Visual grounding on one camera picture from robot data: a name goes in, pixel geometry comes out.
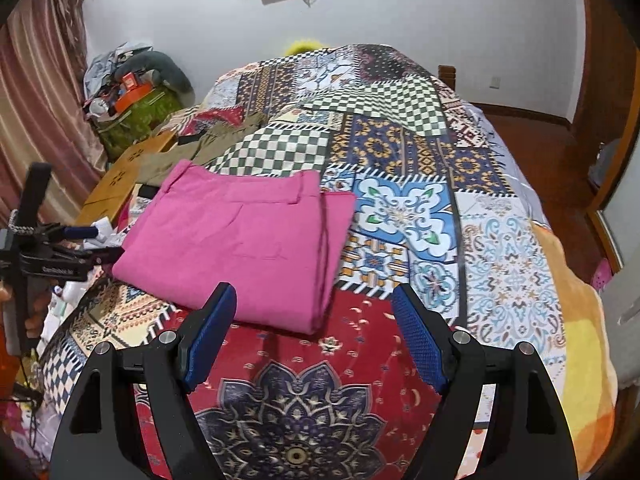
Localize person's left hand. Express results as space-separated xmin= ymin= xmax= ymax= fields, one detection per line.
xmin=0 ymin=283 xmax=51 ymax=339

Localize yellow plush toy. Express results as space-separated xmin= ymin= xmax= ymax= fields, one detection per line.
xmin=284 ymin=39 xmax=326 ymax=56

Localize patchwork patterned bedspread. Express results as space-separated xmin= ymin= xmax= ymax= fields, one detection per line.
xmin=43 ymin=44 xmax=566 ymax=479

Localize orange box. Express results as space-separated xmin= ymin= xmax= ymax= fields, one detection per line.
xmin=114 ymin=72 xmax=153 ymax=114

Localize white grey clothes pile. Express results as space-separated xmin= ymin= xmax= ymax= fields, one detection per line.
xmin=82 ymin=41 xmax=153 ymax=115

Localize pink pants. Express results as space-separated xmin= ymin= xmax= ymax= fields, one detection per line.
xmin=113 ymin=160 xmax=356 ymax=335

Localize olive green pants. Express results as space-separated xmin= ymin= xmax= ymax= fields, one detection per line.
xmin=136 ymin=112 xmax=268 ymax=186

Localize striped pink curtain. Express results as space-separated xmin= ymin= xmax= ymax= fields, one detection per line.
xmin=1 ymin=0 xmax=106 ymax=222

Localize wooden door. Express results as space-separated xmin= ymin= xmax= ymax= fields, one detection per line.
xmin=572 ymin=0 xmax=639 ymax=272

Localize green patterned bag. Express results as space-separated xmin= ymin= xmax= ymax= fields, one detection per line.
xmin=96 ymin=87 xmax=181 ymax=162

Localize white wall socket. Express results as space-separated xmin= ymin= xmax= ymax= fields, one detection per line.
xmin=489 ymin=76 xmax=501 ymax=89

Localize wooden bed post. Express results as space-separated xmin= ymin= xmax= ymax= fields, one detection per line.
xmin=438 ymin=65 xmax=457 ymax=91

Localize mustard yellow garment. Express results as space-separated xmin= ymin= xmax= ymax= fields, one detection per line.
xmin=74 ymin=131 xmax=177 ymax=226

